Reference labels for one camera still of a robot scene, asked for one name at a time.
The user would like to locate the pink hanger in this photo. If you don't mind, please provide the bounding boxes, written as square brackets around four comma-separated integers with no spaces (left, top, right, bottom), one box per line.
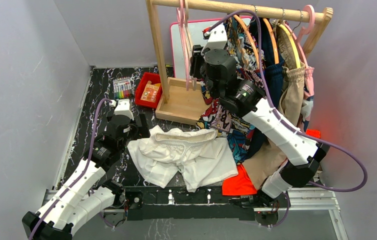
[282,4,317,97]
[176,0,197,91]

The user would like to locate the white shorts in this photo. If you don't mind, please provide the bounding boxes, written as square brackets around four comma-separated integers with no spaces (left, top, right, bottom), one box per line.
[127,125,238,193]

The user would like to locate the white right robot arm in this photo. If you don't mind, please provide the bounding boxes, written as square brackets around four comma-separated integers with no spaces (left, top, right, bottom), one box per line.
[190,45,330,207]

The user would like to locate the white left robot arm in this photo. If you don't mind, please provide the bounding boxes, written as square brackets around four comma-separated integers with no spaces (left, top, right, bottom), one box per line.
[22,113,150,240]

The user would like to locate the comic print shorts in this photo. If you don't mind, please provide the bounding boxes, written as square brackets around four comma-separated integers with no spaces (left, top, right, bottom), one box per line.
[196,16,265,165]

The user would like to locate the navy shorts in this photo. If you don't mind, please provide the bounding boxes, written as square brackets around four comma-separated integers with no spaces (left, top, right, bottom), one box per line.
[244,16,287,160]

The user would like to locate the wooden hanger with comic shorts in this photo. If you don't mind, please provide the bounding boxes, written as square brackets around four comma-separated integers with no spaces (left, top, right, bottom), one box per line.
[233,13,262,70]

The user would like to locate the wooden hanger with navy shorts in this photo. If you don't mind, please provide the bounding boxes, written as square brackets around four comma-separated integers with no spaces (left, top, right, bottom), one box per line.
[259,17,284,67]

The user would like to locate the wooden hanger with beige shorts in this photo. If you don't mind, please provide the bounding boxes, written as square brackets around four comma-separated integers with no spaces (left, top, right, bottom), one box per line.
[271,20,301,70]

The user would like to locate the beige shorts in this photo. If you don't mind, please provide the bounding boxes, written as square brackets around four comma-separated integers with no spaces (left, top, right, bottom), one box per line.
[242,24,309,190]

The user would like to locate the wooden clothes rack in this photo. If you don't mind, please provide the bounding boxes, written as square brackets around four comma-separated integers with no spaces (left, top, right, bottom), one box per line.
[146,0,334,125]

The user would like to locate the orange card box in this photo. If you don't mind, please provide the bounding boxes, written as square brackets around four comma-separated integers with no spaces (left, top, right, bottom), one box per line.
[141,81,161,103]

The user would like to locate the marker pen pack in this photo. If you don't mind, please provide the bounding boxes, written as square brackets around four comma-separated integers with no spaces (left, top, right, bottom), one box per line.
[112,77,134,100]

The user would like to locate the red plastic bin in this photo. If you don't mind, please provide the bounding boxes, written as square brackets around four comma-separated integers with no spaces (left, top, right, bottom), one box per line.
[135,72,163,109]

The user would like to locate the orange cloth front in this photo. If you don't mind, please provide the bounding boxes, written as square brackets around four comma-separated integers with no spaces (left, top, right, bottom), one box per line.
[222,164,257,196]

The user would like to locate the red knit cloth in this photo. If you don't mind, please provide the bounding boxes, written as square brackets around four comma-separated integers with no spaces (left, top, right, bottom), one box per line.
[305,129,321,139]

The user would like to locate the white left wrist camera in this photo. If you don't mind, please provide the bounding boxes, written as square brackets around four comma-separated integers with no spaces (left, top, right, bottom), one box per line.
[113,99,135,120]

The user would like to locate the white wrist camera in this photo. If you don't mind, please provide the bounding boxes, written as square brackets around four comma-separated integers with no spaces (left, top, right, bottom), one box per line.
[201,23,227,55]
[113,99,135,120]

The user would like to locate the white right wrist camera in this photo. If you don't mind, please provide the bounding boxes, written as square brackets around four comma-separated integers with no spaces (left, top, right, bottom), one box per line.
[201,23,227,55]

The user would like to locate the whiteboard with pink frame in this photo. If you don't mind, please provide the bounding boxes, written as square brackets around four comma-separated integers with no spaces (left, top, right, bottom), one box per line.
[169,15,252,82]

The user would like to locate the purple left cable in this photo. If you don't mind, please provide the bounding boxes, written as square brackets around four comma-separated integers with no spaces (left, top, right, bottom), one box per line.
[27,97,117,240]

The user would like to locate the purple cable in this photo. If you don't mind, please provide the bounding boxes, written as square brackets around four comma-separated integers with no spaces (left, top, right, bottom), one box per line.
[27,97,117,240]
[206,9,369,193]

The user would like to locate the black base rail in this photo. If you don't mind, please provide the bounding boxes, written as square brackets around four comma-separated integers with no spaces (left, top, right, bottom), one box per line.
[87,185,290,229]

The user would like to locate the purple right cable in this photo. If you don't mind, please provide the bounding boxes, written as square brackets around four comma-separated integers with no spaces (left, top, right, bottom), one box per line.
[206,9,369,193]

